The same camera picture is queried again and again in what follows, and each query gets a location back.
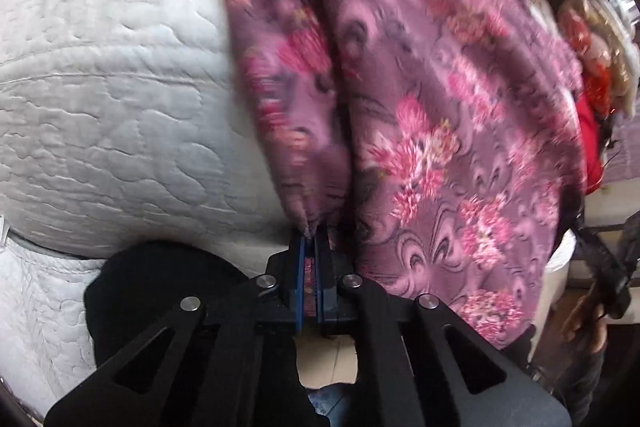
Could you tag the purple pink floral garment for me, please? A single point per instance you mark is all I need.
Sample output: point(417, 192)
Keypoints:
point(436, 139)

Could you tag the red blanket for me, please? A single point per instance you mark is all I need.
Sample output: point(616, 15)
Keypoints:
point(590, 133)

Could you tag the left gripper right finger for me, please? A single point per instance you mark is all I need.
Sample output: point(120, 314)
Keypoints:
point(419, 364)

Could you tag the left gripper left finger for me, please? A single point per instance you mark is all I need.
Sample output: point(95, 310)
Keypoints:
point(201, 364)

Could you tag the person's right hand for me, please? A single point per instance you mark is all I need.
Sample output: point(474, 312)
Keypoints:
point(587, 320)

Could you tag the clear bag of toys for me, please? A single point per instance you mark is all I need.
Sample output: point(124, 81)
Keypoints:
point(605, 47)

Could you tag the black knee clothing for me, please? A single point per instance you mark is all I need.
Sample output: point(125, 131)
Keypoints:
point(137, 287)

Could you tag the white quilted mattress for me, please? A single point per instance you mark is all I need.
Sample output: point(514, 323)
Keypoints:
point(120, 123)

